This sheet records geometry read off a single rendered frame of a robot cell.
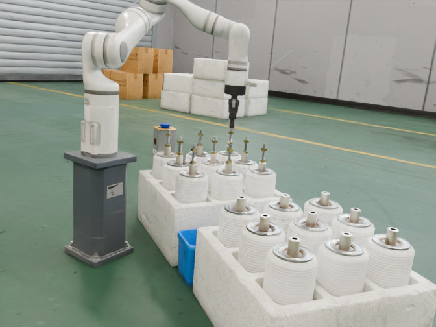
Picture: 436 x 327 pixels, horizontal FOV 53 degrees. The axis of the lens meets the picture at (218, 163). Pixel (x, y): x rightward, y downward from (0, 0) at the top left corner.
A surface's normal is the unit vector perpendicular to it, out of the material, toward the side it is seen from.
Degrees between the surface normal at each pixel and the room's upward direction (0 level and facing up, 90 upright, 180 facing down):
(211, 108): 90
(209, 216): 90
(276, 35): 90
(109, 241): 90
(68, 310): 0
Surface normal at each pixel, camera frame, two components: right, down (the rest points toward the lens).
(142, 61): 0.81, 0.21
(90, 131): -0.61, 0.15
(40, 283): 0.08, -0.97
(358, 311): 0.37, 0.26
